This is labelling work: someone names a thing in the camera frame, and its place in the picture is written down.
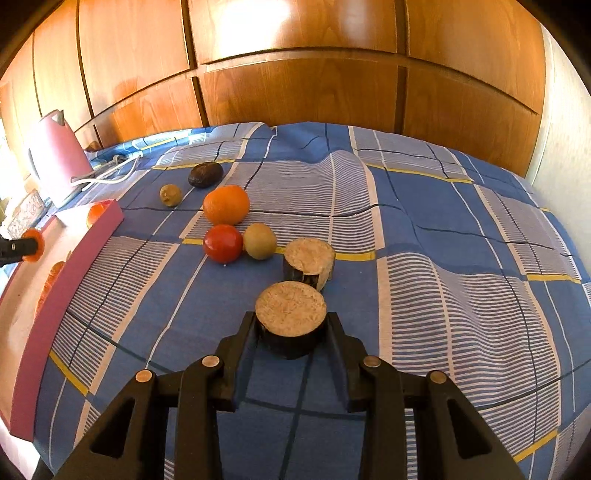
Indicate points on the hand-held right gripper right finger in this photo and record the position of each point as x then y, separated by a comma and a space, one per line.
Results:
341, 350

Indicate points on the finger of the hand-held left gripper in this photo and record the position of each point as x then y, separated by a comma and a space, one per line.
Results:
11, 249

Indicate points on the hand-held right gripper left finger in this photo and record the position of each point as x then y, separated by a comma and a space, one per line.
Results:
240, 350

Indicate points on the small orange vegetable piece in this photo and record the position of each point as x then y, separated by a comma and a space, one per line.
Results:
33, 244

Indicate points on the pink box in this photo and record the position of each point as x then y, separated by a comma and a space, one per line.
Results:
69, 286

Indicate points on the cut eggplant piece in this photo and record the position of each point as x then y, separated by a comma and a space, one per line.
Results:
291, 304
307, 256

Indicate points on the orange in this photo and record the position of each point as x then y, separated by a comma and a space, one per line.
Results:
226, 205

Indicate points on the patterned box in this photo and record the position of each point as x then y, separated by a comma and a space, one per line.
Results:
25, 212

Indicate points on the round orange-red fruit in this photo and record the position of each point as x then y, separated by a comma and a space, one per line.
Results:
97, 214

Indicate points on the blue plaid bedsheet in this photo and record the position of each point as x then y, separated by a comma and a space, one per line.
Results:
415, 277

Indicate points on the pink electric kettle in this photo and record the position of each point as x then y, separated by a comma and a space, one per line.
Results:
55, 152

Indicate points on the red tomato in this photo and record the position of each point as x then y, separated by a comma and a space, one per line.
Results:
223, 243

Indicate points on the small brown kiwi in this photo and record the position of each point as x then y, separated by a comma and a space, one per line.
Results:
170, 195

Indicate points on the dark avocado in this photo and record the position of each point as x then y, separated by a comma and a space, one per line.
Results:
206, 175

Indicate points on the wooden wardrobe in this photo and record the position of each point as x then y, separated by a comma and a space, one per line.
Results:
295, 92

